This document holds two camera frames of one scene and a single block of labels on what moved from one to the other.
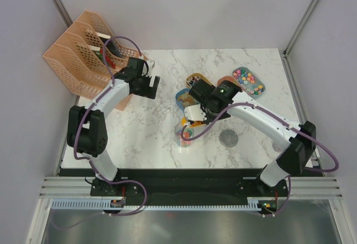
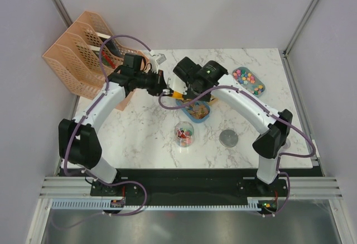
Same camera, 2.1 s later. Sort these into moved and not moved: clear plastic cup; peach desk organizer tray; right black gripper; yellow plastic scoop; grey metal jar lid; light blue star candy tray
Moved: right black gripper; yellow plastic scoop
Not moved: clear plastic cup; grey metal jar lid; peach desk organizer tray; light blue star candy tray
